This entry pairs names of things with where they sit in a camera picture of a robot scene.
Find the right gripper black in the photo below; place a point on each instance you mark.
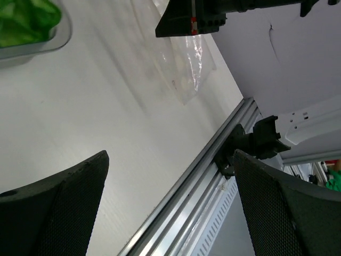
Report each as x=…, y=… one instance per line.
x=190, y=18

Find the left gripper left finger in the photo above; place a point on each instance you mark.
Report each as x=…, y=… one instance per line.
x=55, y=215

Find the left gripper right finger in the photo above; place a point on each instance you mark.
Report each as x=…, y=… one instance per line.
x=286, y=215

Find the clear zip top bag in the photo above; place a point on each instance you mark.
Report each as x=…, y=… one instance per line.
x=184, y=63

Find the green lettuce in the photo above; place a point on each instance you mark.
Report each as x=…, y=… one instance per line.
x=27, y=22

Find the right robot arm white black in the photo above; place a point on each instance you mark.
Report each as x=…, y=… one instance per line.
x=271, y=135

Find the clear grey plastic bin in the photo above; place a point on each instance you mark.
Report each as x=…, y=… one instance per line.
x=20, y=54

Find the slotted cable duct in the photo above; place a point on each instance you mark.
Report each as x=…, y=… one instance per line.
x=214, y=217

